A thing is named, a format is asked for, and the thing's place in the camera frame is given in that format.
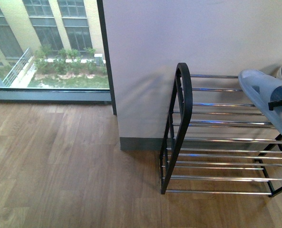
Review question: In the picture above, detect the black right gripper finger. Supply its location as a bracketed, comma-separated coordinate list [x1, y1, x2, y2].
[268, 100, 282, 111]

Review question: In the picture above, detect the light blue slipper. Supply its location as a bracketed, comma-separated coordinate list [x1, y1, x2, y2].
[238, 69, 282, 135]

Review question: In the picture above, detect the black metal shoe rack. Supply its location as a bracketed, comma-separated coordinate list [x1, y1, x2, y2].
[159, 63, 282, 197]

